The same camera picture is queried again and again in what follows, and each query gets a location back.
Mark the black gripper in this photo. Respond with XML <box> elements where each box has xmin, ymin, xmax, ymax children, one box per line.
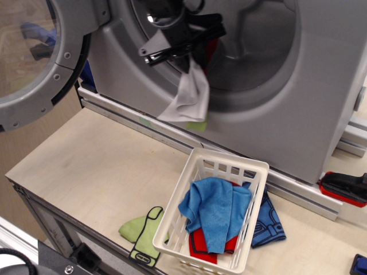
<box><xmin>138</xmin><ymin>13</ymin><xmax>226</xmax><ymax>74</ymax></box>

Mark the grey cloth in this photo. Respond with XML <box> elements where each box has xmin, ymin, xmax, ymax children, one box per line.
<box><xmin>158</xmin><ymin>57</ymin><xmax>210</xmax><ymax>123</ymax></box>

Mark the small green cloth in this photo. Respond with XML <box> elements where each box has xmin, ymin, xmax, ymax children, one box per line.
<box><xmin>185</xmin><ymin>115</ymin><xmax>208</xmax><ymax>132</ymax></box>

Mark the white plastic laundry basket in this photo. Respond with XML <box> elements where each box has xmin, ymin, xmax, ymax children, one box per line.
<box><xmin>153</xmin><ymin>148</ymin><xmax>269</xmax><ymax>274</ymax></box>

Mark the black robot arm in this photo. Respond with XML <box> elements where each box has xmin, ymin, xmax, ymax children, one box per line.
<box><xmin>139</xmin><ymin>1</ymin><xmax>226</xmax><ymax>73</ymax></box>

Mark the grey toy washing machine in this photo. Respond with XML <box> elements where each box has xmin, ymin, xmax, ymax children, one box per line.
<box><xmin>89</xmin><ymin>1</ymin><xmax>366</xmax><ymax>183</ymax></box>

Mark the grey round machine door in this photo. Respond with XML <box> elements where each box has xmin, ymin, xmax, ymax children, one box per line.
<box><xmin>1</xmin><ymin>1</ymin><xmax>110</xmax><ymax>132</ymax></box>

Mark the blue clamp behind door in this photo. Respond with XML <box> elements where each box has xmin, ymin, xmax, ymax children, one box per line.
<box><xmin>20</xmin><ymin>22</ymin><xmax>95</xmax><ymax>90</ymax></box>

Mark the plain blue cloth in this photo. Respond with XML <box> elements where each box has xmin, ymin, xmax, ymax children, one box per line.
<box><xmin>178</xmin><ymin>176</ymin><xmax>253</xmax><ymax>254</ymax></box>

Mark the green cloth with outline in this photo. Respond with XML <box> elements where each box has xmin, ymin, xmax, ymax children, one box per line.
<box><xmin>118</xmin><ymin>206</ymin><xmax>164</xmax><ymax>269</ymax></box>

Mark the blue patterned cloth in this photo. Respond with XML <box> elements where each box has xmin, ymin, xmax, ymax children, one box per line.
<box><xmin>251</xmin><ymin>188</ymin><xmax>287</xmax><ymax>248</ymax></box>

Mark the red cloth with dark trim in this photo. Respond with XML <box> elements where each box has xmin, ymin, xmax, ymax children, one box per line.
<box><xmin>188</xmin><ymin>180</ymin><xmax>242</xmax><ymax>265</ymax></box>

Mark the red and black clamp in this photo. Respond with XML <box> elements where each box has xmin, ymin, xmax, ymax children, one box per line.
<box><xmin>319</xmin><ymin>172</ymin><xmax>366</xmax><ymax>207</ymax></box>

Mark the blue black object corner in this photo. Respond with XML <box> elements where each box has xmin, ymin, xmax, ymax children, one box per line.
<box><xmin>349</xmin><ymin>254</ymin><xmax>367</xmax><ymax>275</ymax></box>

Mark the aluminium extrusion rail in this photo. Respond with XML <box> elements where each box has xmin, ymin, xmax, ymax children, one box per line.
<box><xmin>77</xmin><ymin>87</ymin><xmax>343</xmax><ymax>221</ymax></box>

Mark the black bracket with bolt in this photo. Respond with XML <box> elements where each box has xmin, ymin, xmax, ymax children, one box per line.
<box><xmin>37</xmin><ymin>241</ymin><xmax>101</xmax><ymax>274</ymax></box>

